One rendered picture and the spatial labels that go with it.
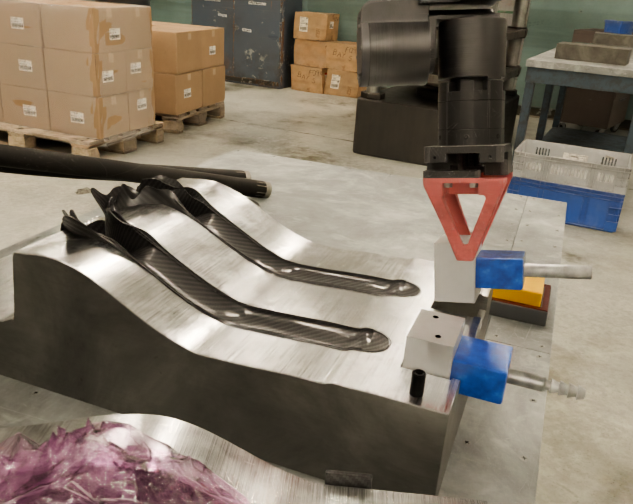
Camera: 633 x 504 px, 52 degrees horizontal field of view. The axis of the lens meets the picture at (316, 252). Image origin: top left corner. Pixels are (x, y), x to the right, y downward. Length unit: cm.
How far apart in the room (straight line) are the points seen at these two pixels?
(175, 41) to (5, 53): 115
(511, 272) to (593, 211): 323
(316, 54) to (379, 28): 685
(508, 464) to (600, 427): 157
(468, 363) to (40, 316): 36
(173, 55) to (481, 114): 459
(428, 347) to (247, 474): 16
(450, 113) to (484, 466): 29
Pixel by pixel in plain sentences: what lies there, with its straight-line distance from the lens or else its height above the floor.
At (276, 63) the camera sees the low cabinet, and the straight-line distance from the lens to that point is 751.
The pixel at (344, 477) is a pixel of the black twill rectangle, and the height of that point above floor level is 86.
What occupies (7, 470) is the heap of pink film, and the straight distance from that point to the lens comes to 40.
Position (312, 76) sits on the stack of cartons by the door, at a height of 17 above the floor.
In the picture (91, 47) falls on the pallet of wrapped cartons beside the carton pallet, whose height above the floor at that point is 70.
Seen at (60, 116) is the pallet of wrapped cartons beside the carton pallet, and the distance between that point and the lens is 455.
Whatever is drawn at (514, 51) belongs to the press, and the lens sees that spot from 554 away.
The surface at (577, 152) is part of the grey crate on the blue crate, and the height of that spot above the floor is 32.
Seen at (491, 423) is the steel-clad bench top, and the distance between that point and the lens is 62.
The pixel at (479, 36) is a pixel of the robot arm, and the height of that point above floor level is 112.
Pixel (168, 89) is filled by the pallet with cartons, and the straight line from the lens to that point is 516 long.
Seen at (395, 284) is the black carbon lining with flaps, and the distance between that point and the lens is 64.
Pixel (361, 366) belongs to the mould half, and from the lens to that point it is 50.
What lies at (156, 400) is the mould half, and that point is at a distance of 57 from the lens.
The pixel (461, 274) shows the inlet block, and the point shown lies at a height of 92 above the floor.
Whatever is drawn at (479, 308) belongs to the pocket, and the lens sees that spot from 64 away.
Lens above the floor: 116
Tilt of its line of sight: 23 degrees down
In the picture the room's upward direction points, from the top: 4 degrees clockwise
